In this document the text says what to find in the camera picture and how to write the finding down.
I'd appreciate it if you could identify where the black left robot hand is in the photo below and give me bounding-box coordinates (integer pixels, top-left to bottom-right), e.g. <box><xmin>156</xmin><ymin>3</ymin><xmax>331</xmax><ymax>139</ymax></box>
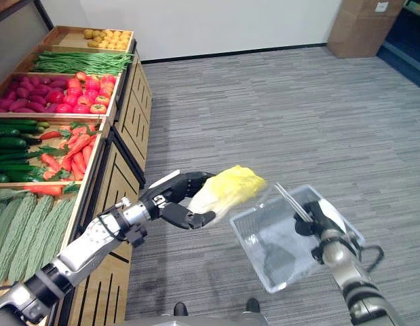
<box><xmin>140</xmin><ymin>169</ymin><xmax>217</xmax><ymax>230</ymax></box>

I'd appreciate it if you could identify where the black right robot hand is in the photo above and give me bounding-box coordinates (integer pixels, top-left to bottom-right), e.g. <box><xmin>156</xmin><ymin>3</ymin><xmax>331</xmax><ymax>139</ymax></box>
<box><xmin>293</xmin><ymin>199</ymin><xmax>348</xmax><ymax>238</ymax></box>

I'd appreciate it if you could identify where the yellow napa cabbage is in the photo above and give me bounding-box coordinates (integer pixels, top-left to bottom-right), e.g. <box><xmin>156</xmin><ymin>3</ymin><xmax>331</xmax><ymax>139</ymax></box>
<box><xmin>187</xmin><ymin>164</ymin><xmax>268</xmax><ymax>225</ymax></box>

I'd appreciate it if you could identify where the clear plastic shopping basket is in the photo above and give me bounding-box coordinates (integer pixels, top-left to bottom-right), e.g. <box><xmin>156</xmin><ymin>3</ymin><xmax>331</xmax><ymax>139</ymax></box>
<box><xmin>229</xmin><ymin>182</ymin><xmax>366</xmax><ymax>295</ymax></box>

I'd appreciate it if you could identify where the orange carrot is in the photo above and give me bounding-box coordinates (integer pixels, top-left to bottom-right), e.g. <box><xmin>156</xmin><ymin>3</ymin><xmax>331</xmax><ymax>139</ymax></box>
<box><xmin>70</xmin><ymin>160</ymin><xmax>85</xmax><ymax>182</ymax></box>
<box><xmin>71</xmin><ymin>151</ymin><xmax>86</xmax><ymax>175</ymax></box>
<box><xmin>38</xmin><ymin>130</ymin><xmax>63</xmax><ymax>141</ymax></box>
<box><xmin>64</xmin><ymin>133</ymin><xmax>92</xmax><ymax>161</ymax></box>
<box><xmin>22</xmin><ymin>184</ymin><xmax>65</xmax><ymax>197</ymax></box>
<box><xmin>40</xmin><ymin>153</ymin><xmax>62</xmax><ymax>173</ymax></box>
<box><xmin>81</xmin><ymin>145</ymin><xmax>94</xmax><ymax>168</ymax></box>

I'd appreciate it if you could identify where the wooden produce display stand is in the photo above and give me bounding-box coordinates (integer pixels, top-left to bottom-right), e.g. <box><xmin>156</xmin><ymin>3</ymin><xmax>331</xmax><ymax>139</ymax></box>
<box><xmin>0</xmin><ymin>24</ymin><xmax>153</xmax><ymax>326</ymax></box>

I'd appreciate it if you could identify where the green bitter gourd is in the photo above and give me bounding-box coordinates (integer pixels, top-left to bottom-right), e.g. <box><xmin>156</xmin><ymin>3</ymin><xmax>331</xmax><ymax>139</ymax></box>
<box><xmin>41</xmin><ymin>197</ymin><xmax>77</xmax><ymax>259</ymax></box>
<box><xmin>25</xmin><ymin>199</ymin><xmax>70</xmax><ymax>273</ymax></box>
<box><xmin>0</xmin><ymin>188</ymin><xmax>28</xmax><ymax>204</ymax></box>
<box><xmin>7</xmin><ymin>194</ymin><xmax>55</xmax><ymax>283</ymax></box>
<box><xmin>0</xmin><ymin>192</ymin><xmax>39</xmax><ymax>287</ymax></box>

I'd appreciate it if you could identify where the bunch of green beans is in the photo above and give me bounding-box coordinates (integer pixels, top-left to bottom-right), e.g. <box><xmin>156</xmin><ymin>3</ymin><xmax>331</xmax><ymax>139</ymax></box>
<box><xmin>32</xmin><ymin>50</ymin><xmax>134</xmax><ymax>76</ymax></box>

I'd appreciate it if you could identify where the brown cardboard box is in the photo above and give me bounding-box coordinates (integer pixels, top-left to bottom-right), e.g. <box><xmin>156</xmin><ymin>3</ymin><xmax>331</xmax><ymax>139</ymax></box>
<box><xmin>326</xmin><ymin>0</ymin><xmax>406</xmax><ymax>59</ymax></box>

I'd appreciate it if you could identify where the dark blue shelf unit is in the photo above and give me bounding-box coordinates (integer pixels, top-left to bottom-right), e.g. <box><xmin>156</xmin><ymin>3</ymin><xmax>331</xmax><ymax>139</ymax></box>
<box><xmin>377</xmin><ymin>0</ymin><xmax>420</xmax><ymax>82</ymax></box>

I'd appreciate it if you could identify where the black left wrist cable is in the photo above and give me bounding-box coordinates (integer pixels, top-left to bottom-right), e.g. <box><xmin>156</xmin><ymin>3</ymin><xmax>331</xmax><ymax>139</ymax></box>
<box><xmin>96</xmin><ymin>211</ymin><xmax>130</xmax><ymax>242</ymax></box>

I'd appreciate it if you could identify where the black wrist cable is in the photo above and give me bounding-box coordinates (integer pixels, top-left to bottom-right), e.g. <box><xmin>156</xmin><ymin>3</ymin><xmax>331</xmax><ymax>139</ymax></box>
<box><xmin>96</xmin><ymin>211</ymin><xmax>130</xmax><ymax>242</ymax></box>
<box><xmin>360</xmin><ymin>244</ymin><xmax>385</xmax><ymax>273</ymax></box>

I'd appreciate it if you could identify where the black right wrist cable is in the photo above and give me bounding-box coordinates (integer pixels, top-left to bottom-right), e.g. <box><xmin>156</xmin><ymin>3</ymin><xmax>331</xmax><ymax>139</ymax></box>
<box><xmin>360</xmin><ymin>244</ymin><xmax>385</xmax><ymax>273</ymax></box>

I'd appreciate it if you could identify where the black metal shelf frame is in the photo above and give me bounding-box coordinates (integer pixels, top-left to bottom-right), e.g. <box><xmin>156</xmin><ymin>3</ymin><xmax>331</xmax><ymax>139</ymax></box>
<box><xmin>0</xmin><ymin>0</ymin><xmax>55</xmax><ymax>32</ymax></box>

